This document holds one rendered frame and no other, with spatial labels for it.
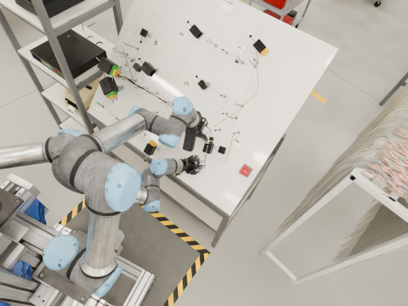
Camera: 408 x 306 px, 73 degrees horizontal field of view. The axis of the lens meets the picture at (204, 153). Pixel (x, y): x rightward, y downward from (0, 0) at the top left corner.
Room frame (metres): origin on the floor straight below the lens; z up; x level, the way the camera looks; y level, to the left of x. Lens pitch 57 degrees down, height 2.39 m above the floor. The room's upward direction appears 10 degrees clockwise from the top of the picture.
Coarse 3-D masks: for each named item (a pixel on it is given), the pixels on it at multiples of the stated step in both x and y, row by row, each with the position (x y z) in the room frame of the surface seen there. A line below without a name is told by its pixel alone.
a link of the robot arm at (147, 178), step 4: (148, 168) 0.62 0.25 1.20; (144, 172) 0.61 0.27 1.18; (148, 172) 0.60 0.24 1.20; (140, 176) 0.60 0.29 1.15; (144, 176) 0.59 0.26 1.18; (148, 176) 0.59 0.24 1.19; (152, 176) 0.59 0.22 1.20; (144, 180) 0.57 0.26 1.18; (148, 180) 0.56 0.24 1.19; (152, 180) 0.57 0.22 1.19; (156, 180) 0.57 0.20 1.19; (144, 184) 0.55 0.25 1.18; (148, 184) 0.54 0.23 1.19; (152, 184) 0.55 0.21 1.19; (156, 184) 0.55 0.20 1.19
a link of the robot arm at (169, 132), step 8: (160, 120) 0.65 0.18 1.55; (168, 120) 0.66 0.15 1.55; (176, 120) 0.65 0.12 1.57; (152, 128) 0.62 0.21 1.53; (160, 128) 0.62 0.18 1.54; (168, 128) 0.62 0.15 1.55; (176, 128) 0.63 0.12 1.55; (184, 128) 0.65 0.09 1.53; (160, 136) 0.59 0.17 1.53; (168, 136) 0.59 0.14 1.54; (176, 136) 0.60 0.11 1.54; (168, 144) 0.57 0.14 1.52; (176, 144) 0.59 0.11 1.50
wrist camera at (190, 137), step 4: (196, 128) 0.73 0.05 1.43; (188, 132) 0.72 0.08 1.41; (192, 132) 0.72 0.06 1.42; (196, 132) 0.72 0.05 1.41; (188, 136) 0.71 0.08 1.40; (192, 136) 0.71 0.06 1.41; (184, 140) 0.70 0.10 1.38; (188, 140) 0.70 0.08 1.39; (192, 140) 0.69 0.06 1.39; (184, 144) 0.68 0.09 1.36; (188, 144) 0.68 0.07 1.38; (192, 144) 0.68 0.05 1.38; (184, 148) 0.67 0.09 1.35; (188, 148) 0.67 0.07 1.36; (192, 148) 0.68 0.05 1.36
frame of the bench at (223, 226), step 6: (114, 156) 1.18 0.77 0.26; (270, 156) 1.09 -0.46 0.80; (270, 162) 1.11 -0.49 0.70; (264, 168) 0.98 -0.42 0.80; (258, 174) 0.93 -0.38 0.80; (252, 186) 0.84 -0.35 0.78; (246, 192) 0.78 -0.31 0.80; (252, 192) 1.11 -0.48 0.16; (246, 198) 0.93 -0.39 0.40; (180, 204) 0.79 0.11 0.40; (186, 210) 0.76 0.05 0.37; (234, 210) 0.65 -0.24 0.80; (234, 216) 0.78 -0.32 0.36; (204, 222) 0.68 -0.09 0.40; (222, 222) 0.63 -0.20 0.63; (210, 228) 0.66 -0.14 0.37; (222, 228) 0.62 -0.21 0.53; (216, 234) 0.63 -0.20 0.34; (216, 240) 0.62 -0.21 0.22
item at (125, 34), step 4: (124, 28) 1.50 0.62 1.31; (124, 32) 1.48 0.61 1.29; (128, 32) 1.47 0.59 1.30; (120, 36) 1.46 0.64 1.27; (124, 36) 1.46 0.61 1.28; (128, 36) 1.45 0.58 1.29; (120, 40) 1.45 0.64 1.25; (124, 40) 1.44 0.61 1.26; (128, 40) 1.44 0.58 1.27; (120, 44) 1.43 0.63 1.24; (120, 48) 1.41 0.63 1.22; (124, 48) 1.41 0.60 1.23
